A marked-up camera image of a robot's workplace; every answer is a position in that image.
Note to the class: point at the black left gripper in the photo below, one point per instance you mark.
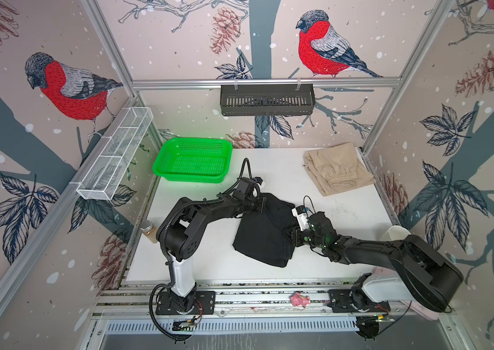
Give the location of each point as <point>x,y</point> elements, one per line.
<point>261,205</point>

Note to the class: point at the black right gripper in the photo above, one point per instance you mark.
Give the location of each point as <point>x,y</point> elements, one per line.
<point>297,236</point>

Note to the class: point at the black shorts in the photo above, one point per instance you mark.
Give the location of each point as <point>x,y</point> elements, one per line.
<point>263,235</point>

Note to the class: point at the beige drawstring shorts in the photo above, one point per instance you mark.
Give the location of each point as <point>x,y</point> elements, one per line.
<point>336,170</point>

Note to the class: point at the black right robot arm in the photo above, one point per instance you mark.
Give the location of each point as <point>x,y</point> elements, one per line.
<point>428,278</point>

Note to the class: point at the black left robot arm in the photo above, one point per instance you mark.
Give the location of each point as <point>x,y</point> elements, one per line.
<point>181,233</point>

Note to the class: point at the pink toy figure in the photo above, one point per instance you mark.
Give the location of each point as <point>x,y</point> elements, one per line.
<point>298,300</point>

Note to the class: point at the white mug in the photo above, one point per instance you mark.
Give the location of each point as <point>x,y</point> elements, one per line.
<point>395,233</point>

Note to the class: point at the green plastic perforated basket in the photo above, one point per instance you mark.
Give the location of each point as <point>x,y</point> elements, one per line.
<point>194,160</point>

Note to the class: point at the black hanging slotted basket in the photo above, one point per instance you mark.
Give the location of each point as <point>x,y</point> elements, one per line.
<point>267,100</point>

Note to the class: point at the small glass jar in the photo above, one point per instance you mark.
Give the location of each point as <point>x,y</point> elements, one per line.
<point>149,230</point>

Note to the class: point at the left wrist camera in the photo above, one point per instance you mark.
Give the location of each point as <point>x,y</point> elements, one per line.
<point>258,180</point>

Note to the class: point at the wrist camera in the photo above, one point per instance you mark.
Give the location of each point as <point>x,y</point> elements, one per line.
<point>258,180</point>
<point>301,214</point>

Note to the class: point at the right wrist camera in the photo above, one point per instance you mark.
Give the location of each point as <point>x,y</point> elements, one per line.
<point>301,214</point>

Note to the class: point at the horizontal aluminium rail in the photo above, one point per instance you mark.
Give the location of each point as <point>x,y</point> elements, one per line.
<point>343,82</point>

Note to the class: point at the white wire mesh shelf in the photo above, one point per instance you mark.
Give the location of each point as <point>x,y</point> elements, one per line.
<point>107,172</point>

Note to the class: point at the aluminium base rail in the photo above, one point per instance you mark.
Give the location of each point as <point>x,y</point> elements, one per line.
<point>251,308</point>

